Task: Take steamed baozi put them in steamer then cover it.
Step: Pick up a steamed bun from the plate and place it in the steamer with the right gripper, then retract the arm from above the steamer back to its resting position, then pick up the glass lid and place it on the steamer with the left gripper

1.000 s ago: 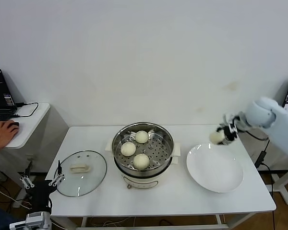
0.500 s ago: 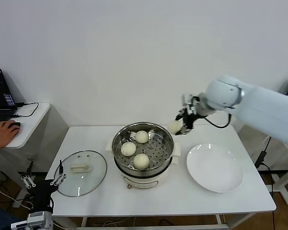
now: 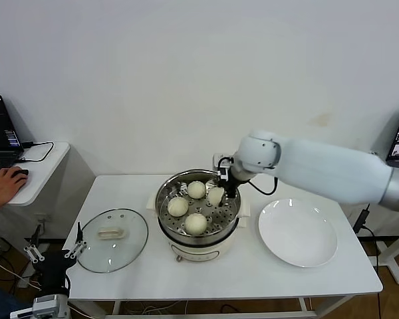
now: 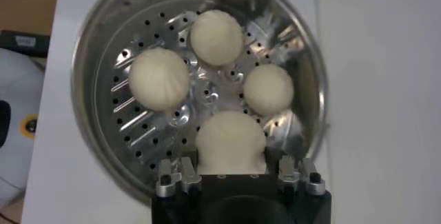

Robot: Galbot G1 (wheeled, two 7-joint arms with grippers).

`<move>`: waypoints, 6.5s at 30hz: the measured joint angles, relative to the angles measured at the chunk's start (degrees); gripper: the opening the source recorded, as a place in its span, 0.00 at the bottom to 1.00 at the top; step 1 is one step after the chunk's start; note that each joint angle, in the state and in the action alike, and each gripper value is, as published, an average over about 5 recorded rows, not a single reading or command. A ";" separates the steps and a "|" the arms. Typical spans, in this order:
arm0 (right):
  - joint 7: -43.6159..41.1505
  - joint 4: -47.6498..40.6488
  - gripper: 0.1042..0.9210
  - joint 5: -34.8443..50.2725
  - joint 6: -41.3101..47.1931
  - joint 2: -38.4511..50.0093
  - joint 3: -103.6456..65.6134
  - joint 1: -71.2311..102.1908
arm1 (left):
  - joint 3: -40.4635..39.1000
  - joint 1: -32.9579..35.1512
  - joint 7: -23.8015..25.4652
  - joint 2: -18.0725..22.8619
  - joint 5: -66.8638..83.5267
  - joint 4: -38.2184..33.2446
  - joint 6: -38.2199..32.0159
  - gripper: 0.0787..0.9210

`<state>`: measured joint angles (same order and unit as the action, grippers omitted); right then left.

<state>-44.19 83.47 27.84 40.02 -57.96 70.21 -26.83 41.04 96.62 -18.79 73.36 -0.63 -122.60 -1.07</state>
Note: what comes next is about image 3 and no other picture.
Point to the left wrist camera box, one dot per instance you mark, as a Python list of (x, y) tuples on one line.
[(45, 304)]

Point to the bare person hand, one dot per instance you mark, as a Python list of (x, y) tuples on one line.
[(10, 182)]

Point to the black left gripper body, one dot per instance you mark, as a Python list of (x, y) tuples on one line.
[(53, 269)]

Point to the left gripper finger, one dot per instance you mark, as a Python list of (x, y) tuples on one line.
[(33, 251), (76, 247)]

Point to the white wall outlet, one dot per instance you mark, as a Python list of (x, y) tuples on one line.
[(43, 218)]

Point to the black computer mouse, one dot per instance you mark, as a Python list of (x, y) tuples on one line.
[(23, 172)]

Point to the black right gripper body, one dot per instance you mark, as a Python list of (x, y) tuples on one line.
[(232, 186)]

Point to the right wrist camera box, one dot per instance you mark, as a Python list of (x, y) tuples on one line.
[(221, 163)]

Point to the round white plate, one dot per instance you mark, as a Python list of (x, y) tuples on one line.
[(296, 232)]

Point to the white steamed baozi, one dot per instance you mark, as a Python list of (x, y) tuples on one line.
[(197, 190), (215, 196), (195, 223), (178, 206)]

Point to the stainless steel steamer pot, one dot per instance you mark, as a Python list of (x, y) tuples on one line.
[(199, 252)]

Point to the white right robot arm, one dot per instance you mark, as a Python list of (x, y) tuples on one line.
[(319, 169)]

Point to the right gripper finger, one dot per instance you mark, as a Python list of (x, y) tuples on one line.
[(224, 199)]

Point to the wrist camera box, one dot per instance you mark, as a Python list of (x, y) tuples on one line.
[(45, 304), (221, 163)]

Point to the white side table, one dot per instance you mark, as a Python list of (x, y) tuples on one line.
[(394, 262), (43, 172)]

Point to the perforated steel steamer basket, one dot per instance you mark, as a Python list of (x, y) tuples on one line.
[(219, 225)]

